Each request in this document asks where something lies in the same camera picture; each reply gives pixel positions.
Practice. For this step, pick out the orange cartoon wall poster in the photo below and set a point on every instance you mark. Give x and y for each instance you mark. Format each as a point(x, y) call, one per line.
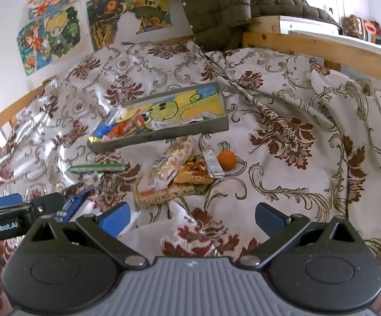
point(53, 0)

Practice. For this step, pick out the grey tray with cartoon print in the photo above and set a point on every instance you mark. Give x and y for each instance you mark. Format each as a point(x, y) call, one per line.
point(190, 105)

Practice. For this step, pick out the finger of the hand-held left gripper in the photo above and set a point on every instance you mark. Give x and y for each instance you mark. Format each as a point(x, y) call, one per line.
point(47, 202)
point(5, 200)

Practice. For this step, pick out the olive puffer jacket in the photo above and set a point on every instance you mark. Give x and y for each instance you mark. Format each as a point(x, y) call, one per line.
point(230, 3)

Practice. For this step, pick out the flat clear granola bar packet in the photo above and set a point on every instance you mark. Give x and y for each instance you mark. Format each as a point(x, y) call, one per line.
point(164, 195)

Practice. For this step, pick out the brown patterned pillow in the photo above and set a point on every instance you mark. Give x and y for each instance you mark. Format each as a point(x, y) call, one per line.
point(365, 30)

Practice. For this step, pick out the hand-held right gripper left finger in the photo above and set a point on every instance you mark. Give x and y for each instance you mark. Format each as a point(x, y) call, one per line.
point(115, 221)

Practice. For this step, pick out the yellow orange snack packet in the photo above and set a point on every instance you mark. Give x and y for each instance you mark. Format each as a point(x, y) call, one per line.
point(193, 172)

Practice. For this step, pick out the clear silver snack wrapper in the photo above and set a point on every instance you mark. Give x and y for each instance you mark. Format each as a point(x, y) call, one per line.
point(169, 125)

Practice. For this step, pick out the orange tangerine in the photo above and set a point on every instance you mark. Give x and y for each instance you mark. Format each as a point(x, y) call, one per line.
point(227, 160)

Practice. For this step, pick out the dark blue snack packet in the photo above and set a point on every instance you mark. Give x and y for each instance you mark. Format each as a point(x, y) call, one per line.
point(74, 200)

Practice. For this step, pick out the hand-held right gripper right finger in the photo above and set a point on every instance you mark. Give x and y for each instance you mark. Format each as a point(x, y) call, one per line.
point(270, 218)

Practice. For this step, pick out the green cartoon wall poster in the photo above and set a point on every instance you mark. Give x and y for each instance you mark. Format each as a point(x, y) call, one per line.
point(50, 34)

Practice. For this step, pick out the orange red snack packet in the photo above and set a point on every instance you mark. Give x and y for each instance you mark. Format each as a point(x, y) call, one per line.
point(128, 126)

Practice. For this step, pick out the wooden bed frame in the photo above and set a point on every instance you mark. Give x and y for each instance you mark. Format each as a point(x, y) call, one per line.
point(292, 41)

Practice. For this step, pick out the floral satin bedspread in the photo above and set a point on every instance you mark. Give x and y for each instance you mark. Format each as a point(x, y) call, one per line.
point(292, 131)

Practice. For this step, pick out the long clear granola bar packet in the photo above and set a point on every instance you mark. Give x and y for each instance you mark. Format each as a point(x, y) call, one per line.
point(174, 158)

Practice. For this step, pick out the bright blue snack packet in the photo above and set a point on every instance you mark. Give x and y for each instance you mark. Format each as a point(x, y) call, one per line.
point(102, 128)

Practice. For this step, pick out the silver snack packet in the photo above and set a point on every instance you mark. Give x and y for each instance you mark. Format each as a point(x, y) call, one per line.
point(214, 164)

